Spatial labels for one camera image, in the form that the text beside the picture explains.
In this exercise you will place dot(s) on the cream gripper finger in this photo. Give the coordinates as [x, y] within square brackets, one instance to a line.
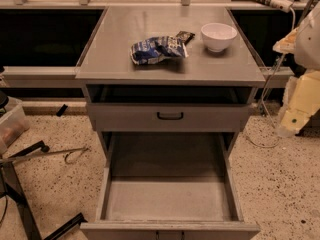
[301, 100]

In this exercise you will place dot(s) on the blue chip bag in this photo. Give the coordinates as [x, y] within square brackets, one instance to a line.
[157, 49]

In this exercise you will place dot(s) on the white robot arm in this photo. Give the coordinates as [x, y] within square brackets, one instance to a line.
[304, 41]

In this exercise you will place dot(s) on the grey metal drawer cabinet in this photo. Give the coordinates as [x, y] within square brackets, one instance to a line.
[108, 75]

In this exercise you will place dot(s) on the open lower drawer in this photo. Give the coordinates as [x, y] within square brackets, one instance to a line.
[168, 186]

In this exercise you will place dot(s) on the white ceramic bowl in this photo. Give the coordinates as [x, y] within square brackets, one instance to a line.
[218, 36]

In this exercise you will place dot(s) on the metal rod with hook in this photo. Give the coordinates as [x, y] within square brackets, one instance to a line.
[41, 154]

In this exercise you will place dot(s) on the small black block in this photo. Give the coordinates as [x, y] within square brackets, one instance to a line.
[61, 110]

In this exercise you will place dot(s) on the clear plastic storage bin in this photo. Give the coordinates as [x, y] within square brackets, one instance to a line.
[12, 123]

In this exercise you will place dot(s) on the closed drawer with black handle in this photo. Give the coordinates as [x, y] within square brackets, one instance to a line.
[167, 118]

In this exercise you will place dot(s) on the black stand frame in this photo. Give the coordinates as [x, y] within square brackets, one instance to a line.
[10, 187]

